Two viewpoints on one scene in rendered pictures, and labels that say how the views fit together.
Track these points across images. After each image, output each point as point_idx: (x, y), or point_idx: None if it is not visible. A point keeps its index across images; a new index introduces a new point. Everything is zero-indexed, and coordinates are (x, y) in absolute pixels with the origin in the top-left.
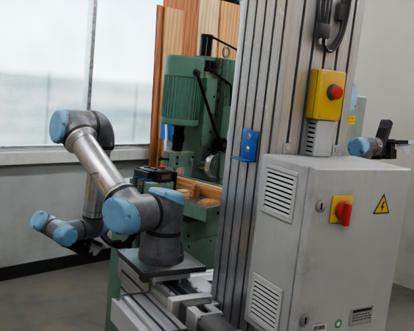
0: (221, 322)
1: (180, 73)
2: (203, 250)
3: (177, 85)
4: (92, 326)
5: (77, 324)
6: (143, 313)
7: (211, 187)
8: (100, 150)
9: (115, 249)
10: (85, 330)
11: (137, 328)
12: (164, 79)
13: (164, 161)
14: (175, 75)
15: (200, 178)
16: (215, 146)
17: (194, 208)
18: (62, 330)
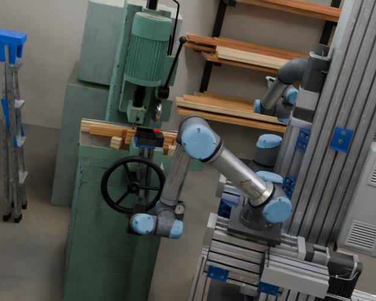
0: (341, 255)
1: (163, 38)
2: None
3: (159, 50)
4: (9, 280)
5: None
6: (300, 269)
7: (175, 135)
8: (237, 157)
9: (84, 208)
10: (9, 288)
11: (314, 280)
12: (139, 41)
13: (131, 119)
14: (157, 40)
15: None
16: (163, 95)
17: (191, 162)
18: None
